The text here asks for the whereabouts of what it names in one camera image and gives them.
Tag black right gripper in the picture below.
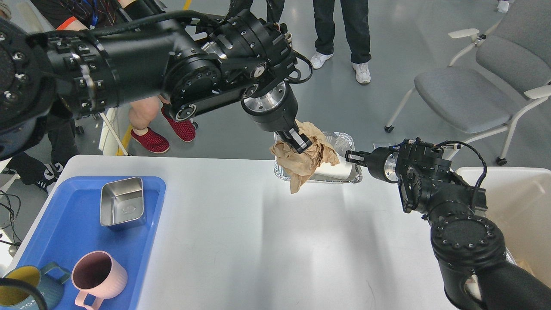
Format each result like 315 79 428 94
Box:
346 147 398 184

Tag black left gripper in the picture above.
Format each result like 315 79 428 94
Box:
241 82 312 154

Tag white paper cup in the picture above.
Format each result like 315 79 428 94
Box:
313 155 354 180

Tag brown paper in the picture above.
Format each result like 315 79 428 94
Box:
270 120 339 194
515 259 537 278

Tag aluminium foil tray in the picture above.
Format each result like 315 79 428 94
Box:
273 131 362 184

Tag stainless steel rectangular container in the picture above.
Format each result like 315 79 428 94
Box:
99 177 146 231

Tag pink ribbed mug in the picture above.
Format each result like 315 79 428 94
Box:
71 251 128 310

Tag teal mug yellow inside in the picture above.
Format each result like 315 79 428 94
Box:
0 262 71 310

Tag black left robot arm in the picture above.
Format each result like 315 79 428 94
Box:
0 0 311 160

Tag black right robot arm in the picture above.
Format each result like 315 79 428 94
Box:
346 138 551 310

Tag standing person black white sneakers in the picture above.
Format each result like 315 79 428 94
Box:
226 0 285 23

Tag seated person black shirt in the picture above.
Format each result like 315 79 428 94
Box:
32 0 195 154

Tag grey office chair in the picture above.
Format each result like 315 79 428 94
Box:
384 0 551 166

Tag white plastic bin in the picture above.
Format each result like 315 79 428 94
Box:
482 167 551 286

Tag brown paper inside bin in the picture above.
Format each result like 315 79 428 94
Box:
515 259 537 278

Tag blue plastic tray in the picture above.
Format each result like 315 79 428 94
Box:
15 176 166 310

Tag person in black trousers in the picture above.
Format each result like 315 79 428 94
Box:
2 115 79 193

